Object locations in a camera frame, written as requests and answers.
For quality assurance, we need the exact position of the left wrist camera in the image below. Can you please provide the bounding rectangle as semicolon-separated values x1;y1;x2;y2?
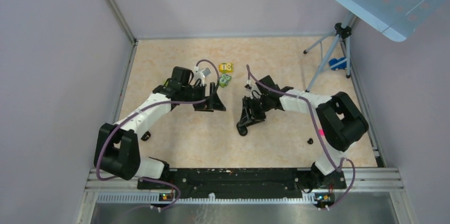
193;66;211;84

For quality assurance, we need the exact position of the blue toy car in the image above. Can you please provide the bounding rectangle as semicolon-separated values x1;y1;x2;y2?
328;57;347;71

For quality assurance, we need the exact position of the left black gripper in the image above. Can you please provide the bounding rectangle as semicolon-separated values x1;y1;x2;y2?
181;82;226;112

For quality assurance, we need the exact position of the light blue tripod stand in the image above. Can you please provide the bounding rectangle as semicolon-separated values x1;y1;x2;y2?
303;12;356;92

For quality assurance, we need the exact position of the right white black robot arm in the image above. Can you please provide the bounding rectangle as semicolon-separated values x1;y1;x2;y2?
236;75;369;188

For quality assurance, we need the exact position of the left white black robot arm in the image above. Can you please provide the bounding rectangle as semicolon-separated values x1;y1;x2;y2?
93;66;226;189

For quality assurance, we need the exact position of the yellow number block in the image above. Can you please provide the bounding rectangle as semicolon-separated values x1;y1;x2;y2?
219;63;234;73

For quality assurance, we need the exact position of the green number block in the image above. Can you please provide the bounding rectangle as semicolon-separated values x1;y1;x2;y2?
219;74;232;88

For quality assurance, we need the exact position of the white cable duct strip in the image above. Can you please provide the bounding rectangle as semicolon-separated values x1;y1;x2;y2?
97;192;316;204

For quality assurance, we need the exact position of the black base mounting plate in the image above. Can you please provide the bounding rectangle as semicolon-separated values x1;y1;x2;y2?
137;168;347;199

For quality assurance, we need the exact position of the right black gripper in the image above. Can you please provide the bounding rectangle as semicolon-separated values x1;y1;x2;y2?
239;96;271;127

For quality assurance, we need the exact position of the black earbud charging case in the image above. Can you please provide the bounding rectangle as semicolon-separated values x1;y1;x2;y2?
237;124;248;136

